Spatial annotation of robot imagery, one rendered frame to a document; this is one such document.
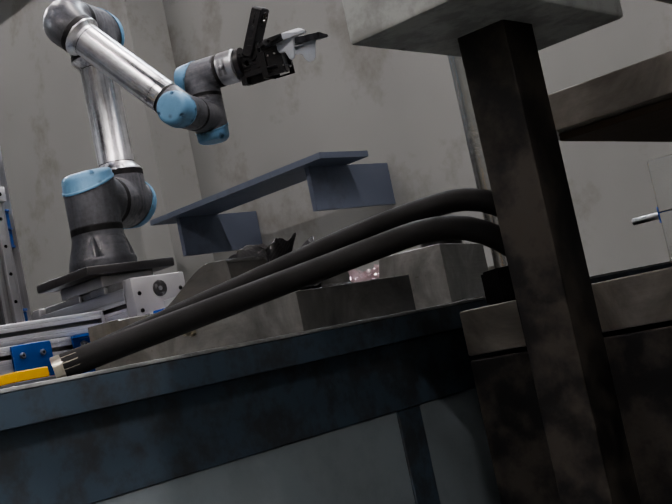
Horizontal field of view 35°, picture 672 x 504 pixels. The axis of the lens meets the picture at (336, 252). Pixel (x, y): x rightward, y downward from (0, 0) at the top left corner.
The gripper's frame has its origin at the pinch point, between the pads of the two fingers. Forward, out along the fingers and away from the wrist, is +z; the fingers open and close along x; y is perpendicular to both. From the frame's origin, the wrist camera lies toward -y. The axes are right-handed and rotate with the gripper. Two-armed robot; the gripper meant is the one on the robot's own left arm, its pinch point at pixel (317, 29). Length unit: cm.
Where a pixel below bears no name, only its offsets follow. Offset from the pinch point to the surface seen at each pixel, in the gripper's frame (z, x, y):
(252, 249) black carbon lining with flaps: 5, 75, 41
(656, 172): 64, 48, 46
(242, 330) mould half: 4, 84, 52
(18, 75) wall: -404, -495, -118
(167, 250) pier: -246, -363, 42
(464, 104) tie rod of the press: 44, 84, 29
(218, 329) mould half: -1, 82, 52
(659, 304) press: 64, 100, 58
